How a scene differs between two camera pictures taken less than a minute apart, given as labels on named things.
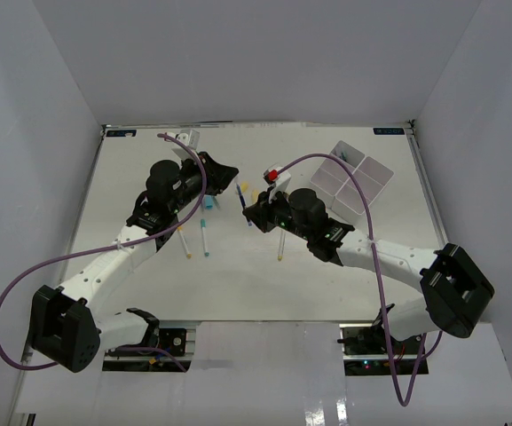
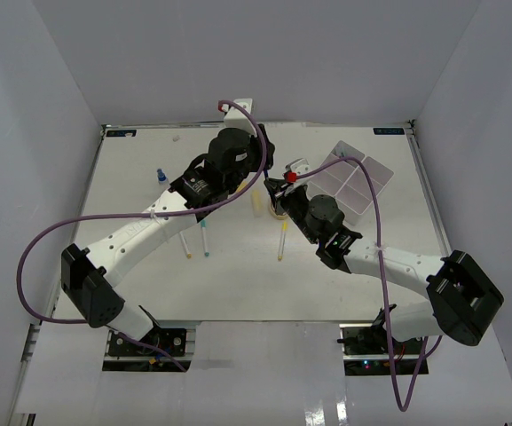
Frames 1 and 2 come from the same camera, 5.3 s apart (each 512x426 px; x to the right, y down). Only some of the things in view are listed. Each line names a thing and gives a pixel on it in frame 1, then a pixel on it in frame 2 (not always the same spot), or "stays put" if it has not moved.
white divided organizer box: (338, 187) stays put
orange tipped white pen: (180, 230) stays put
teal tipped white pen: (203, 228) stays put
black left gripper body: (192, 185) → (255, 157)
